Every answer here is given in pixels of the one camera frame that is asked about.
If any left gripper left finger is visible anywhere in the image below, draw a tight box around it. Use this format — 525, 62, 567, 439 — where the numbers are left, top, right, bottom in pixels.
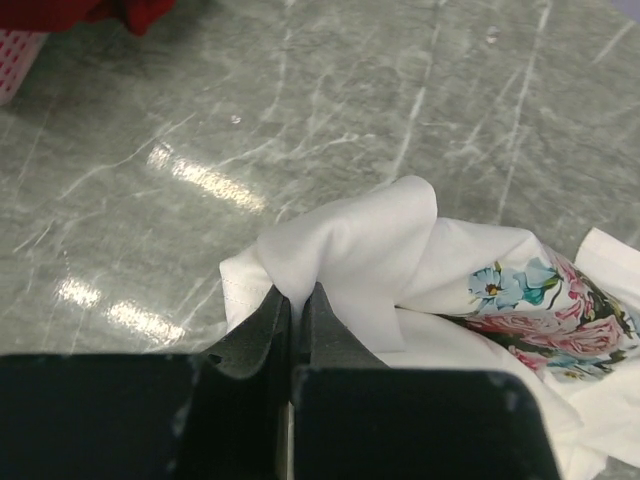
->
200, 287, 291, 380

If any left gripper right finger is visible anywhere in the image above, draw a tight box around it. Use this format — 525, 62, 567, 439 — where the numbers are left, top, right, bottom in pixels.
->
294, 283, 387, 369

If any dark red t shirt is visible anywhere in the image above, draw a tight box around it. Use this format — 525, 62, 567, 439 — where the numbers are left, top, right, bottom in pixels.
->
1, 0, 176, 35

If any white plastic laundry basket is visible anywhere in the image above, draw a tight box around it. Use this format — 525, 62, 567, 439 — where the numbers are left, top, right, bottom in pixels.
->
0, 29, 49, 106

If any white floral t shirt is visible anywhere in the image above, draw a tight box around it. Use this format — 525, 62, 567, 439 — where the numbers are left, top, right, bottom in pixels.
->
220, 176, 639, 479

